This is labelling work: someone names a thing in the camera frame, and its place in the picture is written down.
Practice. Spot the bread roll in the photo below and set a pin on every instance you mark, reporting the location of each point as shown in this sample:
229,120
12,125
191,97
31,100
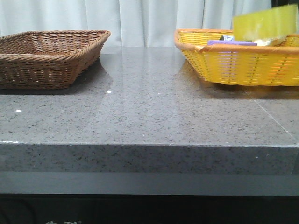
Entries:
274,41

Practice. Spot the purple sponge block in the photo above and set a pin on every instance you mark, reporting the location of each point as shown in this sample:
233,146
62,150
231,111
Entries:
240,43

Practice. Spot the yellow wicker basket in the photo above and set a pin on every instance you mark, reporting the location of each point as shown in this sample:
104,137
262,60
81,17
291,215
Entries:
240,65

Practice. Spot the dark cylindrical can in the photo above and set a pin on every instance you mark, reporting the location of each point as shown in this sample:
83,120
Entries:
226,38

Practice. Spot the brown wicker basket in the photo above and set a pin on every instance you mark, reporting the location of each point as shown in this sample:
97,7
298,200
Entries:
48,59

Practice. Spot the white curtain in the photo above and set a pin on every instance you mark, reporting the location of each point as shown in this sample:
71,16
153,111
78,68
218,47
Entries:
132,23

